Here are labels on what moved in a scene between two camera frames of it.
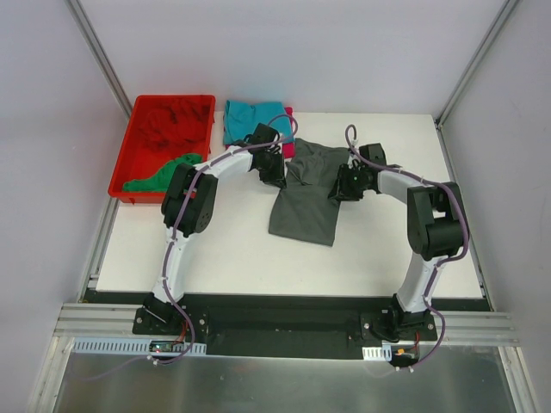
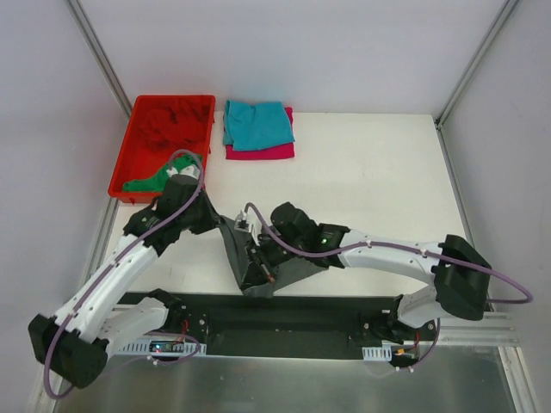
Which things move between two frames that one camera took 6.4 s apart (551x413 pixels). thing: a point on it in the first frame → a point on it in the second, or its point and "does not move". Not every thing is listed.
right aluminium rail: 467,220 does not move
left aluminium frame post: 98,55 does not move
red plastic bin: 161,128 does not move
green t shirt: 162,181 does not move
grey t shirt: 302,208 → 289,272
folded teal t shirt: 241,117 does not move
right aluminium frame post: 507,8 does not move
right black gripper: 343,188 → 262,256
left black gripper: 274,170 → 211,217
